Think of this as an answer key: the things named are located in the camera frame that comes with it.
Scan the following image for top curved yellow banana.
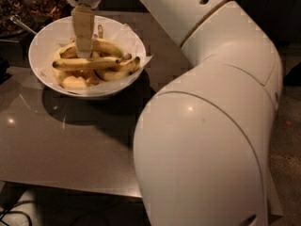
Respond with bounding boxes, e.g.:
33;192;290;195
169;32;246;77
58;38;125;58

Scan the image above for tray of brown snacks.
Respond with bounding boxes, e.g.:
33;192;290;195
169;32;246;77
0;0;71;38

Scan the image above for lower left yellow banana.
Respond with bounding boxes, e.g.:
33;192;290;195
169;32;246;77
52;49;104;90

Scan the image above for brown banana stem bunch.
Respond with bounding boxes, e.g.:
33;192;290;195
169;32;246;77
93;24;103;39

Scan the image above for lower middle yellow banana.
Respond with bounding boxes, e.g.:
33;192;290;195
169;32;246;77
95;70;131;82

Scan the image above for right short yellow banana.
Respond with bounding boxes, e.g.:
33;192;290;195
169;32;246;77
113;56;140;73

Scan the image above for long yellow banana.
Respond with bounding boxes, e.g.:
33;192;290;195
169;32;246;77
52;56;119;72

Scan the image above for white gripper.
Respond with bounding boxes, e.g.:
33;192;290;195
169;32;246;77
67;0;102;58

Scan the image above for metal serving spoon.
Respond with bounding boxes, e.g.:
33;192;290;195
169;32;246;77
10;15;37;36

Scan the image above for black floor cable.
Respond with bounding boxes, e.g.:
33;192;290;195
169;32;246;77
0;200;45;226

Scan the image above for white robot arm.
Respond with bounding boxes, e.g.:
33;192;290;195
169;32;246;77
134;0;282;226

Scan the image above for white ceramic bowl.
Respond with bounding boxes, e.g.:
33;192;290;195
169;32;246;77
28;14;148;99

